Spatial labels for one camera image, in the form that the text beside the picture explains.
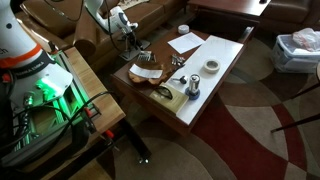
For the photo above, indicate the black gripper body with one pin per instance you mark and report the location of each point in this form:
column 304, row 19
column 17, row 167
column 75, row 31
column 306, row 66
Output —
column 127, row 36

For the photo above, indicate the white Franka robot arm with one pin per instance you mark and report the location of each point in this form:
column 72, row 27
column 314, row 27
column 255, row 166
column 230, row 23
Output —
column 20, row 43

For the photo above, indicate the brown wooden bowl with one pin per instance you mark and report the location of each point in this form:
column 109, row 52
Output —
column 153, row 80

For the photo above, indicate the white paper slip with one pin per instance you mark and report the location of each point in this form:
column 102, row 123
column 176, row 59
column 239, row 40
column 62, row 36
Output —
column 145, row 71

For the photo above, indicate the white patterned cloth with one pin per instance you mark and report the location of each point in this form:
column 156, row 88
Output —
column 133, row 3

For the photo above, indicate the dark wood coffee table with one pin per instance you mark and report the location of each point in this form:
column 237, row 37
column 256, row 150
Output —
column 143, row 90

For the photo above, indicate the bunch of metal keys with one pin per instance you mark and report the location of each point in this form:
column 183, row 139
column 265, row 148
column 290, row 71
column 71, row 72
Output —
column 177, row 60

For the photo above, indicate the white printed paper sheet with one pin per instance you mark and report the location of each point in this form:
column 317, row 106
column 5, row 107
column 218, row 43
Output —
column 186, row 42

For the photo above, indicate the round white puck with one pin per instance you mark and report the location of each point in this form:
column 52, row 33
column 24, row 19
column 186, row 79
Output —
column 183, row 29

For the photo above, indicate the black framed glasses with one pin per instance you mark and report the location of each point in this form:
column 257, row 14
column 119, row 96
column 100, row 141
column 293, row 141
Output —
column 164, row 92

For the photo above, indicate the small metal measuring cup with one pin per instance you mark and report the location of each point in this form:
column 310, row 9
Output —
column 182, row 79

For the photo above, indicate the light wood robot bench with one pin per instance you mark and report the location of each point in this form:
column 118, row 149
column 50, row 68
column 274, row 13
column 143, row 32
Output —
column 100, row 100

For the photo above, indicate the beige book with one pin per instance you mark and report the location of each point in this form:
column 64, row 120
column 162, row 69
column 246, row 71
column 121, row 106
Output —
column 173, row 101

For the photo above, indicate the brown leather sofa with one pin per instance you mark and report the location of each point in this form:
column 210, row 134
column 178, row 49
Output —
column 60, row 23

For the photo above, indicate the silver metal cylinder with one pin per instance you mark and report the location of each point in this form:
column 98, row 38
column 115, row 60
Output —
column 194, row 82

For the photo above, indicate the masking tape roll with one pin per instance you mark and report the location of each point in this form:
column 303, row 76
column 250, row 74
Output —
column 212, row 66

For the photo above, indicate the white rectangular board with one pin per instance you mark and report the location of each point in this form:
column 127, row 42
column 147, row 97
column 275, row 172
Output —
column 216, row 83

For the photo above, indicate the black bench leg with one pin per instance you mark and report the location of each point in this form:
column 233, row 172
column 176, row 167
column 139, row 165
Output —
column 136, row 143

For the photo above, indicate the raised wooden tabletop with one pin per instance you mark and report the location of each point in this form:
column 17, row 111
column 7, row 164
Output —
column 233, row 6

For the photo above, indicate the small black round object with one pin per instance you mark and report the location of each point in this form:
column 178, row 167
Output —
column 263, row 1

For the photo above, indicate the patterned area rug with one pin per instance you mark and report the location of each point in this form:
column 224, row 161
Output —
column 240, row 146

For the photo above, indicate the clear plastic storage bin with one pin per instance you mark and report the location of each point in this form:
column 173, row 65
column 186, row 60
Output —
column 290, row 58

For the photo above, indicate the dark brown armchair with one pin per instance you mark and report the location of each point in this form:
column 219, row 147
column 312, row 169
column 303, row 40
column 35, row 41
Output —
column 293, row 13

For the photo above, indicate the crumpled plastic bag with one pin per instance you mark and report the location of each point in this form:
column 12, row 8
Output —
column 308, row 38

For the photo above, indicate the aluminium frame rail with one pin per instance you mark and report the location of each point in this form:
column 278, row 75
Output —
column 66, row 100

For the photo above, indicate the lift top hinge bracket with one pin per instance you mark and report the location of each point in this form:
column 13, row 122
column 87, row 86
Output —
column 246, row 35

